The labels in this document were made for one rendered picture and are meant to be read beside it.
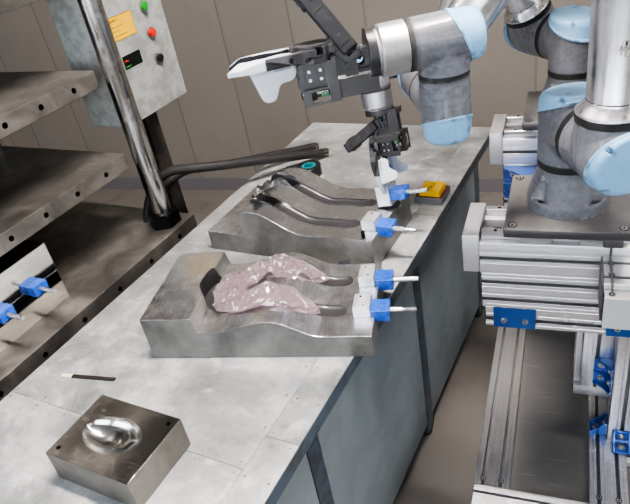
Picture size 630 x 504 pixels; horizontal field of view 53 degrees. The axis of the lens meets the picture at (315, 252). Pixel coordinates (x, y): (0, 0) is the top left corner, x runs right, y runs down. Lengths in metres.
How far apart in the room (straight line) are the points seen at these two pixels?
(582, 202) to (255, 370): 0.72
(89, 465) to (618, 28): 1.09
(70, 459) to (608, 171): 1.02
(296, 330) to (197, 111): 2.70
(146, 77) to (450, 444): 1.53
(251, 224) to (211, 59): 2.13
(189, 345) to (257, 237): 0.40
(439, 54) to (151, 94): 1.35
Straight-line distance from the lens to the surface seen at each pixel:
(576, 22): 1.66
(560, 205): 1.25
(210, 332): 1.37
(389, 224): 1.54
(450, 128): 0.98
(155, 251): 1.94
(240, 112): 3.74
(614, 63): 1.05
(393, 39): 0.92
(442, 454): 2.17
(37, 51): 4.39
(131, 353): 1.53
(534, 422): 1.99
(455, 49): 0.94
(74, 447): 1.27
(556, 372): 2.14
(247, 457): 1.20
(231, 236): 1.74
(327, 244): 1.57
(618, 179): 1.10
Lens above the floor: 1.69
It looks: 32 degrees down
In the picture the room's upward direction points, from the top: 12 degrees counter-clockwise
